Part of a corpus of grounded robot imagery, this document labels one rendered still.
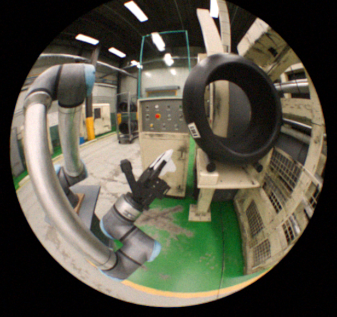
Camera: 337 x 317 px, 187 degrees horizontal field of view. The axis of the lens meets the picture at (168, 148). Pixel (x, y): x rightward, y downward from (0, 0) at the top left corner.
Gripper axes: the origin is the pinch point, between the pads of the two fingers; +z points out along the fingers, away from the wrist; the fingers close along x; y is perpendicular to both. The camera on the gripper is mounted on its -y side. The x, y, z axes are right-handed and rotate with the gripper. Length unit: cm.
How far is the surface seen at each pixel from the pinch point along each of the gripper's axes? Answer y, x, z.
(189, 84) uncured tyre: -12.3, 4.5, 23.2
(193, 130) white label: 2.6, -0.3, 13.2
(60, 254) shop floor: -8, -26, -166
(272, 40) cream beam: -12, 53, 65
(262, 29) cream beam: -19, 52, 63
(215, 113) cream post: 14, -15, 49
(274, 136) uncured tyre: 26.4, 25.9, 32.9
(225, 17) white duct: -64, 44, 146
